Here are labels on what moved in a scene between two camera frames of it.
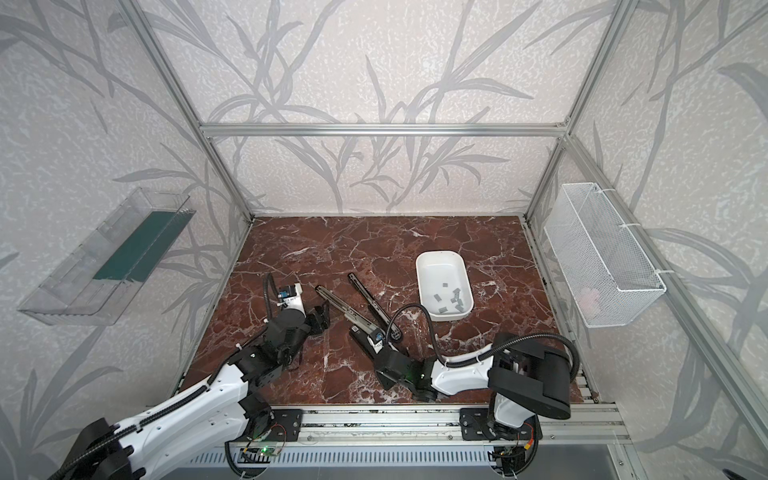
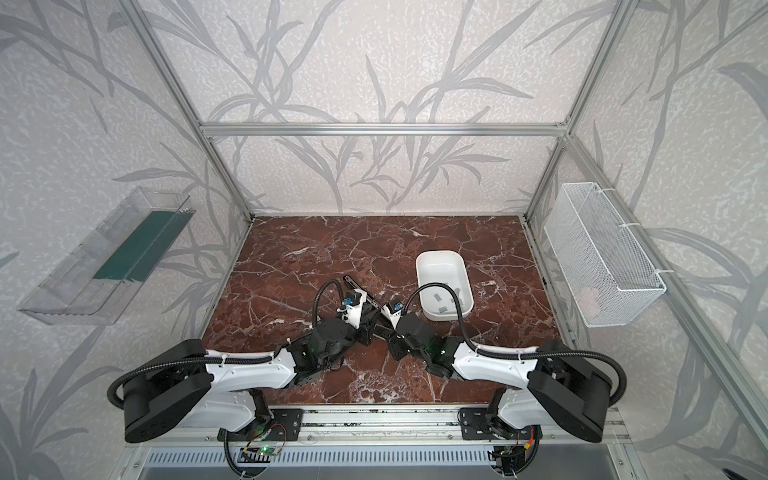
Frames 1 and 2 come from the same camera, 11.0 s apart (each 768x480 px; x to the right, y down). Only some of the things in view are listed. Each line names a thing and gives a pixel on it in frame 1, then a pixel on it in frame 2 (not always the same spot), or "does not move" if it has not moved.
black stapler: (394, 331) does not move
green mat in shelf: (143, 251) does not move
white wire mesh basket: (611, 280) does not move
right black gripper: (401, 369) → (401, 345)
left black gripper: (318, 312) → (366, 324)
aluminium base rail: (438, 426) does not move
